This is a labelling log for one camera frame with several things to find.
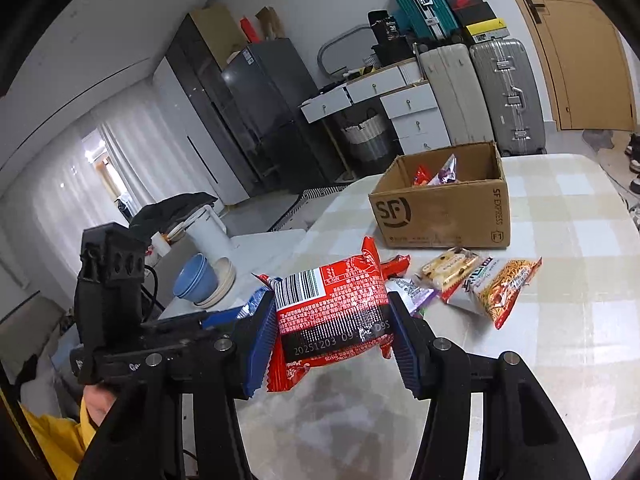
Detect teal suitcase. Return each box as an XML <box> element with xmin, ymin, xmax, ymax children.
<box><xmin>377</xmin><ymin>0</ymin><xmax>461</xmax><ymax>44</ymax></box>

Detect large flat cardboard carton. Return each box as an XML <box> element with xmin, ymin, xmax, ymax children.
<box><xmin>192</xmin><ymin>3</ymin><xmax>246</xmax><ymax>69</ymax></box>

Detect white kettle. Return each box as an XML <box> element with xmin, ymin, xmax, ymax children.
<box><xmin>185</xmin><ymin>205</ymin><xmax>232</xmax><ymax>266</ymax></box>

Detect black labelled box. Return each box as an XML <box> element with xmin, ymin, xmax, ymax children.
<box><xmin>367</xmin><ymin>9</ymin><xmax>404</xmax><ymax>44</ymax></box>

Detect blue bowl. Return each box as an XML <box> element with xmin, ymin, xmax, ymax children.
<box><xmin>173</xmin><ymin>253</ymin><xmax>217</xmax><ymax>306</ymax></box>

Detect white desk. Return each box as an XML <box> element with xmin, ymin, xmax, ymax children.
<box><xmin>299</xmin><ymin>59</ymin><xmax>426</xmax><ymax>124</ymax></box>

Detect silver white snack packet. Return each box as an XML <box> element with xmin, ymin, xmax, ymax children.
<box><xmin>446</xmin><ymin>257</ymin><xmax>502</xmax><ymax>312</ymax></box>

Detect black white patterned rug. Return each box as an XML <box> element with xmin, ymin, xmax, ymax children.
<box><xmin>269</xmin><ymin>182</ymin><xmax>352</xmax><ymax>234</ymax></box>

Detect small cardboard carton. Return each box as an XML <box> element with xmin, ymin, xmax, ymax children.
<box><xmin>255</xmin><ymin>5</ymin><xmax>286</xmax><ymax>40</ymax></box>

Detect white side table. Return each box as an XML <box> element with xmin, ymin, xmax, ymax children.
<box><xmin>159</xmin><ymin>228</ymin><xmax>307</xmax><ymax>322</ymax></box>

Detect white curtain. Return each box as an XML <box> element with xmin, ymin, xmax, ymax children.
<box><xmin>0</xmin><ymin>105</ymin><xmax>167</xmax><ymax>311</ymax></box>

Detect woven laundry basket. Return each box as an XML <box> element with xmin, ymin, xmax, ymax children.
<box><xmin>341</xmin><ymin>108</ymin><xmax>394</xmax><ymax>162</ymax></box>

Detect orange noodle snack packet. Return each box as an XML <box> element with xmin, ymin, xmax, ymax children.
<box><xmin>472</xmin><ymin>257</ymin><xmax>544</xmax><ymax>331</ymax></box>

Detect wooden door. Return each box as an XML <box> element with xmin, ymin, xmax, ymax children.
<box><xmin>492</xmin><ymin>0</ymin><xmax>640</xmax><ymax>132</ymax></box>

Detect grey floor mat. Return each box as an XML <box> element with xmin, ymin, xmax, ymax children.
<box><xmin>582</xmin><ymin>128</ymin><xmax>616</xmax><ymax>154</ymax></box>

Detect beige suitcase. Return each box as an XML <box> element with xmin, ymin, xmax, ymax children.
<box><xmin>417</xmin><ymin>42</ymin><xmax>489</xmax><ymax>147</ymax></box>

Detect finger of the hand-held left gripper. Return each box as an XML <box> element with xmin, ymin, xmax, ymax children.
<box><xmin>160</xmin><ymin>287</ymin><xmax>273</xmax><ymax>336</ymax></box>

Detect dark glass cabinet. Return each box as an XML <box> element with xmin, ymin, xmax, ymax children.
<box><xmin>164</xmin><ymin>13</ymin><xmax>261</xmax><ymax>196</ymax></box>

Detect purple silver snack packet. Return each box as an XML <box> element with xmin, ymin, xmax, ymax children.
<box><xmin>386</xmin><ymin>277</ymin><xmax>437</xmax><ymax>317</ymax></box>

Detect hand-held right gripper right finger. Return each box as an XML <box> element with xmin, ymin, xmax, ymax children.
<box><xmin>387</xmin><ymin>292</ymin><xmax>591</xmax><ymax>480</ymax></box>

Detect grey metal frame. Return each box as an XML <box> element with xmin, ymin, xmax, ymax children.
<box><xmin>318</xmin><ymin>23</ymin><xmax>374</xmax><ymax>79</ymax></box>

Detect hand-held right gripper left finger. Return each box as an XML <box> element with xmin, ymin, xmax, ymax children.
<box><xmin>75</xmin><ymin>292</ymin><xmax>278</xmax><ymax>480</ymax></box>

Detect white drawer cabinet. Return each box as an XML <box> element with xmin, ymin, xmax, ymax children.
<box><xmin>379</xmin><ymin>82</ymin><xmax>451</xmax><ymax>156</ymax></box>

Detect silver suitcase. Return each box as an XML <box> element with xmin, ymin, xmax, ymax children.
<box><xmin>469</xmin><ymin>37</ymin><xmax>549</xmax><ymax>157</ymax></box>

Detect pile of shoes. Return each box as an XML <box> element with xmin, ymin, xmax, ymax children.
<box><xmin>622</xmin><ymin>132</ymin><xmax>640</xmax><ymax>233</ymax></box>

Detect clear dotted cracker packet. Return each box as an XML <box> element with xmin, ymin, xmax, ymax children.
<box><xmin>414</xmin><ymin>247</ymin><xmax>482</xmax><ymax>292</ymax></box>

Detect grey refrigerator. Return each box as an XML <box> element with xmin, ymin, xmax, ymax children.
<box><xmin>221</xmin><ymin>37</ymin><xmax>346</xmax><ymax>189</ymax></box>

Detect black cloth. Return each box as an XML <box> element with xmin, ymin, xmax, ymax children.
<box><xmin>130</xmin><ymin>192</ymin><xmax>219</xmax><ymax>241</ymax></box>

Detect brown cardboard box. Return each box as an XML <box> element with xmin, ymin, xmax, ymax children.
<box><xmin>368</xmin><ymin>140</ymin><xmax>511</xmax><ymax>250</ymax></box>

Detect checked tablecloth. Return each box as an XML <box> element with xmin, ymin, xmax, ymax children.
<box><xmin>234</xmin><ymin>152</ymin><xmax>640</xmax><ymax>480</ymax></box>

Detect white plates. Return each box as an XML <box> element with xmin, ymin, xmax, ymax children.
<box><xmin>192</xmin><ymin>257</ymin><xmax>237</xmax><ymax>309</ymax></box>

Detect white tall cabinet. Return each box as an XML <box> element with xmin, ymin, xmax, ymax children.
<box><xmin>152</xmin><ymin>57</ymin><xmax>249</xmax><ymax>206</ymax></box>

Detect person's left hand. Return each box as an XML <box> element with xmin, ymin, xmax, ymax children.
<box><xmin>81</xmin><ymin>384</ymin><xmax>119</xmax><ymax>431</ymax></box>

